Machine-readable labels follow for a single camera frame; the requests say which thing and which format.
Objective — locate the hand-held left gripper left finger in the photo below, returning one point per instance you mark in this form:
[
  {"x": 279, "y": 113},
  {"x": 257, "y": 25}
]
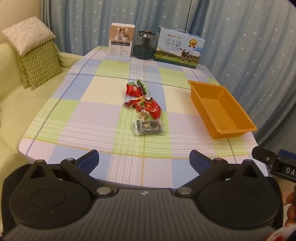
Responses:
[{"x": 89, "y": 162}]

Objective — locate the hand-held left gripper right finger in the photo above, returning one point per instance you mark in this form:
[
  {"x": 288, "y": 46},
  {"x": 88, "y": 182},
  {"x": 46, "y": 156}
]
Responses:
[{"x": 198, "y": 161}]

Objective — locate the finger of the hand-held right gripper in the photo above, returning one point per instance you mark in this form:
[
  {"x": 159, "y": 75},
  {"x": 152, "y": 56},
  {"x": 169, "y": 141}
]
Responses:
[
  {"x": 288, "y": 154},
  {"x": 262, "y": 155}
]

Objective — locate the orange plastic tray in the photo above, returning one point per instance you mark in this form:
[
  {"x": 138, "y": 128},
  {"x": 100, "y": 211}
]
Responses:
[{"x": 222, "y": 109}]

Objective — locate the dark red foil candy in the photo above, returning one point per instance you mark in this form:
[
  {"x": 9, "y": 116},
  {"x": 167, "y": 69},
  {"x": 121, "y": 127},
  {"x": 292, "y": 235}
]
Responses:
[{"x": 131, "y": 104}]

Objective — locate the long green candy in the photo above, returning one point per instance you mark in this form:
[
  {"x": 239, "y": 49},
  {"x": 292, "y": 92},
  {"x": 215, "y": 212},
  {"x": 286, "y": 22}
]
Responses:
[{"x": 142, "y": 87}]

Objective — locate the person's right hand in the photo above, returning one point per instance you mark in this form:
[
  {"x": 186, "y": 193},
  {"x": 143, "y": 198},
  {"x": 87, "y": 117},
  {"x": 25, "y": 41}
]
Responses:
[{"x": 291, "y": 198}]

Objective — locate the black and white snack packet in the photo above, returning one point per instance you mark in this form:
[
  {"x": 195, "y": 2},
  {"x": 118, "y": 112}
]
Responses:
[{"x": 148, "y": 128}]

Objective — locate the person's red patterned clothing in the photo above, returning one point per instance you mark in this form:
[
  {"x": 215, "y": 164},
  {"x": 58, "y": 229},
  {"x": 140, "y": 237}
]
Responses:
[{"x": 281, "y": 235}]

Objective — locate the bright red snack packet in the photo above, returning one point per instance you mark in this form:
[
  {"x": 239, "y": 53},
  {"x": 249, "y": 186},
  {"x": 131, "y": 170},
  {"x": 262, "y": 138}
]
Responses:
[{"x": 153, "y": 108}]

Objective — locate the checkered tablecloth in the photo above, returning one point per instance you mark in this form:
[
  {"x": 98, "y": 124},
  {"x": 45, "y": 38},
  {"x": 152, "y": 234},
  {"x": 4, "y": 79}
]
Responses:
[{"x": 92, "y": 92}]

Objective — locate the small tan wrapped candy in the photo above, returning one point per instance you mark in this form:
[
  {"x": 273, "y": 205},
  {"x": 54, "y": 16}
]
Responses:
[{"x": 143, "y": 115}]

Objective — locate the red and green snack packet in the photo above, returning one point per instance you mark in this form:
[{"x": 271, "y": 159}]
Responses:
[{"x": 143, "y": 102}]

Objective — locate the cream sofa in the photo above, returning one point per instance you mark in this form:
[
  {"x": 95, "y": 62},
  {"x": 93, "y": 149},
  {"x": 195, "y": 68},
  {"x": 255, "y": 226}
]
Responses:
[{"x": 23, "y": 111}]

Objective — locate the red pillow candy box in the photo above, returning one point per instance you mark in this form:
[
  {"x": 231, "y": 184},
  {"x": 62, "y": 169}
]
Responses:
[{"x": 133, "y": 90}]

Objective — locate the green chevron pillow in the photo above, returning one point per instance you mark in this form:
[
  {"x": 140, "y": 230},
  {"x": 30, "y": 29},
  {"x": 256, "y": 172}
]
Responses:
[
  {"x": 21, "y": 69},
  {"x": 41, "y": 67}
]

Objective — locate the blue star curtain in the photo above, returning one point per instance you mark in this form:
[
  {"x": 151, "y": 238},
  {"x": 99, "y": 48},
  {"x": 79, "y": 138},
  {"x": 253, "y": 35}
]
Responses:
[{"x": 242, "y": 46}]

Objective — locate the blue milk carton box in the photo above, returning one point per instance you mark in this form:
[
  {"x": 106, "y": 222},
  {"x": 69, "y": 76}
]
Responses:
[{"x": 178, "y": 48}]

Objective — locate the white product box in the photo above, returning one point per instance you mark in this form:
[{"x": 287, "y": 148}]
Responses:
[{"x": 120, "y": 40}]

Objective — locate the dark green glass jar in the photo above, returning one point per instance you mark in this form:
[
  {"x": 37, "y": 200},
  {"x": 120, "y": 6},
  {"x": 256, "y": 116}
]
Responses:
[{"x": 144, "y": 47}]

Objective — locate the white quilted pillow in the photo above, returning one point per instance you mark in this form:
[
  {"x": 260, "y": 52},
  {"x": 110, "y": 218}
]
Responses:
[{"x": 27, "y": 34}]

